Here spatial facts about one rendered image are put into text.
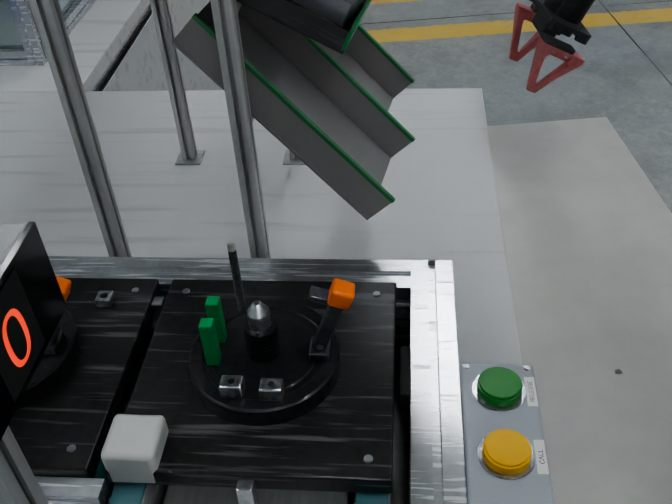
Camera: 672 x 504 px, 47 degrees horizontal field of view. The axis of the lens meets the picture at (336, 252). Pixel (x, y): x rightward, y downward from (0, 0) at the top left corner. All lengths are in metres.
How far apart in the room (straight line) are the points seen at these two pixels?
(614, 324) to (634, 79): 2.51
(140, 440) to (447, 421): 0.26
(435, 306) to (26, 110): 0.91
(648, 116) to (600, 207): 2.04
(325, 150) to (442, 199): 0.33
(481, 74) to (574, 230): 2.31
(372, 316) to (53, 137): 0.77
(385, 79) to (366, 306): 0.40
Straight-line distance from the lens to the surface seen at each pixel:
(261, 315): 0.68
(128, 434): 0.68
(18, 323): 0.48
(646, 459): 0.84
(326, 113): 0.91
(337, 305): 0.65
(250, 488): 0.66
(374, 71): 1.07
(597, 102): 3.20
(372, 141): 0.95
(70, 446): 0.72
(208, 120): 1.34
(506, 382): 0.72
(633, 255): 1.06
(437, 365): 0.75
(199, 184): 1.18
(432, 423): 0.70
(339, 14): 0.78
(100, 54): 1.64
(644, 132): 3.05
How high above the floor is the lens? 1.51
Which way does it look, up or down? 40 degrees down
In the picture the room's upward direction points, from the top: 4 degrees counter-clockwise
